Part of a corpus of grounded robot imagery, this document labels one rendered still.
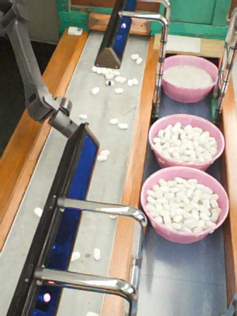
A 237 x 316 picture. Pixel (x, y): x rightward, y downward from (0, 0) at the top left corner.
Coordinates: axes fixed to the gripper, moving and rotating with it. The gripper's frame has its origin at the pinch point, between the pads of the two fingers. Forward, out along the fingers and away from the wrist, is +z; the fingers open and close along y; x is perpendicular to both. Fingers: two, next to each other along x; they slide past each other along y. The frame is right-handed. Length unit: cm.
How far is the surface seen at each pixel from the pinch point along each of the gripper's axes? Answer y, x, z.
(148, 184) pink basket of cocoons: -12.2, -11.8, 13.9
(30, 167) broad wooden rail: -10.8, 14.1, -15.0
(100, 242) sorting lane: -35.3, -3.2, 6.2
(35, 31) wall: 185, 98, -24
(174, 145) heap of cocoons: 10.2, -15.0, 21.3
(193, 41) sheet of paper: 79, -22, 23
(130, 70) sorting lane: 56, -2, 5
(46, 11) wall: 184, 77, -27
